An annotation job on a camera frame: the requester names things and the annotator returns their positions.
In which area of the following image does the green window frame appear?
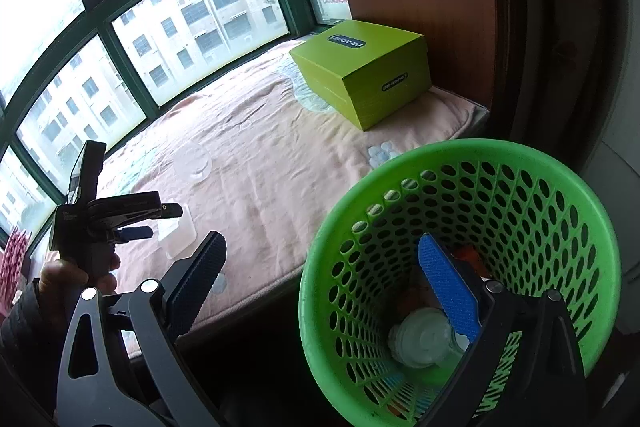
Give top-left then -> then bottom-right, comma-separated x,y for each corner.
0,0 -> 351,228

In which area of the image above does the pink printed blanket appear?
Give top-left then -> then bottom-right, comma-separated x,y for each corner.
30,34 -> 488,358

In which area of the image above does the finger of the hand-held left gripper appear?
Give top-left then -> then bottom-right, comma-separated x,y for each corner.
89,192 -> 183,228
114,227 -> 154,243

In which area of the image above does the clear lid with white disc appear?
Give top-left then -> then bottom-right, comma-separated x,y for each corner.
389,307 -> 471,369

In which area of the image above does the person's left hand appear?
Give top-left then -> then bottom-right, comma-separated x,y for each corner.
40,252 -> 122,303

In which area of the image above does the red snack packet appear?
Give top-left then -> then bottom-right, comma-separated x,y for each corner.
452,247 -> 488,278

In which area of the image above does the green cardboard box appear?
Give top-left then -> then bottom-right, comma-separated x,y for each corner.
290,21 -> 432,132

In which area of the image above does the pink patterned cloth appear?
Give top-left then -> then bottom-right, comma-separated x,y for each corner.
0,227 -> 32,308

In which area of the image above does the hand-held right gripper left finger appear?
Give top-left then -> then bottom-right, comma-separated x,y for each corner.
55,229 -> 228,427

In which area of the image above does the green plastic mesh basket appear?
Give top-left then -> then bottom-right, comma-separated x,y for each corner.
298,138 -> 622,427

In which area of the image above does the person's left forearm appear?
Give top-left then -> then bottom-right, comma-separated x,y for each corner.
0,279 -> 68,388

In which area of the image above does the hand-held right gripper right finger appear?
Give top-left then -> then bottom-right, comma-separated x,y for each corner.
417,233 -> 588,427

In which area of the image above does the clear plastic tub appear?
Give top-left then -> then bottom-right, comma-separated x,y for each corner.
160,219 -> 198,258

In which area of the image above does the clear plastic dome lid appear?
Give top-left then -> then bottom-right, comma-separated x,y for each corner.
180,144 -> 213,182

